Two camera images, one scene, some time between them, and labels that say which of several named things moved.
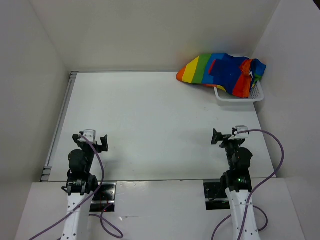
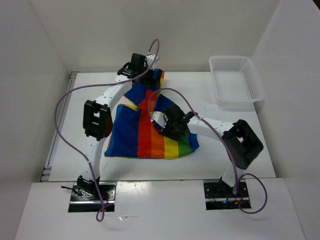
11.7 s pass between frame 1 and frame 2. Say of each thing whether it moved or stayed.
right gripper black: moved
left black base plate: stayed
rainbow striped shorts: moved
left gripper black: moved
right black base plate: stayed
